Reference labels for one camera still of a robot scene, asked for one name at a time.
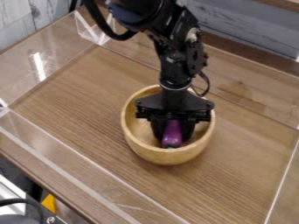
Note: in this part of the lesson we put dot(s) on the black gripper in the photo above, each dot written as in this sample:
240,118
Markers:
174,105

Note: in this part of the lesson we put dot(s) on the purple toy eggplant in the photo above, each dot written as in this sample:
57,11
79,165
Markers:
173,135

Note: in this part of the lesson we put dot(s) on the brown wooden bowl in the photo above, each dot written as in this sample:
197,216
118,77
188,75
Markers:
144,142

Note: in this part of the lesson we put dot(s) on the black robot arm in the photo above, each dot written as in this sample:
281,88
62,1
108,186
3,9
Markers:
172,26

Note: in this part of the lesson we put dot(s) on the yellow black device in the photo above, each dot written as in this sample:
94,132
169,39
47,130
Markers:
50,210

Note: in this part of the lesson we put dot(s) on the clear acrylic tray wall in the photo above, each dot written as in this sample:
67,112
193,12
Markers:
104,198

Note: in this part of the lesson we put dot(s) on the clear acrylic corner bracket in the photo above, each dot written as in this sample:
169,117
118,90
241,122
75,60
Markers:
90,32

